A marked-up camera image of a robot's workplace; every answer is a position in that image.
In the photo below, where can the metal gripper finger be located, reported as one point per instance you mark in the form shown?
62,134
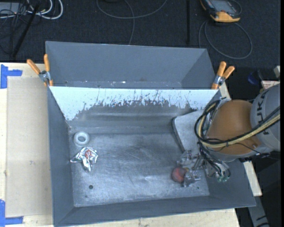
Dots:
192,177
186,158

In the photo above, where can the red-orange ball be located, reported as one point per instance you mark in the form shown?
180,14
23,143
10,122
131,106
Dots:
178,174

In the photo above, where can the grey metal bin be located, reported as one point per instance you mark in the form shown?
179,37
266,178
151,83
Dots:
132,164

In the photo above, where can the crumpled silver foil packet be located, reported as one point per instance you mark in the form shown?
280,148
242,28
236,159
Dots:
86,158

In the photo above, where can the pale flat board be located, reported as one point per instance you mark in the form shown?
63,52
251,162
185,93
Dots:
26,138

